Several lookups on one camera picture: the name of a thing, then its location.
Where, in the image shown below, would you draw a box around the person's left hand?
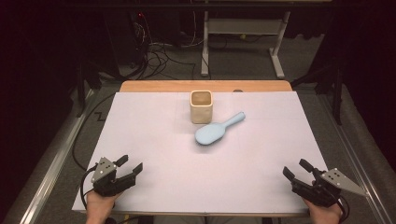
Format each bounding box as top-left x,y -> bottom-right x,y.
85,189 -> 124,224

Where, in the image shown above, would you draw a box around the beige square cup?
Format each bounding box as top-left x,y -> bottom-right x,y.
189,90 -> 214,125

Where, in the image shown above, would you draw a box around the silver metal floor rail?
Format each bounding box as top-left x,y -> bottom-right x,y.
18,89 -> 95,224
317,92 -> 394,224

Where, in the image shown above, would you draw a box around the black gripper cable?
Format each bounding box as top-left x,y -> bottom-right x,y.
79,164 -> 98,211
337,195 -> 350,224

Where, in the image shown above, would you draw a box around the black metal stand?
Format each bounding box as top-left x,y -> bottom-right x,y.
290,59 -> 344,126
75,59 -> 103,119

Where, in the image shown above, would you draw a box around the black floor cable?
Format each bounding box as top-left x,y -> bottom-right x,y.
71,92 -> 117,172

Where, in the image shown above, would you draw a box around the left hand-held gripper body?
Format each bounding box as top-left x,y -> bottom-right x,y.
91,157 -> 125,198

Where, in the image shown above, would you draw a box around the white table cover board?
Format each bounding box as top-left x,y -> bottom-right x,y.
72,91 -> 346,216

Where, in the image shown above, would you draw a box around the light blue hairbrush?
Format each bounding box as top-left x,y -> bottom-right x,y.
194,111 -> 247,147

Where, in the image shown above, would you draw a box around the white metal desk frame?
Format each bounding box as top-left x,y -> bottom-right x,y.
200,10 -> 291,80

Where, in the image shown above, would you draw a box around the tangle of black cables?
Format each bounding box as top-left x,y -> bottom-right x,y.
132,18 -> 198,81

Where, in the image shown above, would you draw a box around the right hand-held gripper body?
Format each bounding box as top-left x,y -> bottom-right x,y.
292,167 -> 368,208

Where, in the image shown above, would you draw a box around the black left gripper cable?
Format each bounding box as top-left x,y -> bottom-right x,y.
79,164 -> 98,211

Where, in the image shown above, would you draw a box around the wooden table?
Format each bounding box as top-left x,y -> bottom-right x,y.
119,79 -> 293,93

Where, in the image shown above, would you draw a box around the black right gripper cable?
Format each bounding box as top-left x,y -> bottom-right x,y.
337,195 -> 350,224

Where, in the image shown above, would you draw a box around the person's right hand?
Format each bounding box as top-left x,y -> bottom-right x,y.
303,197 -> 344,224

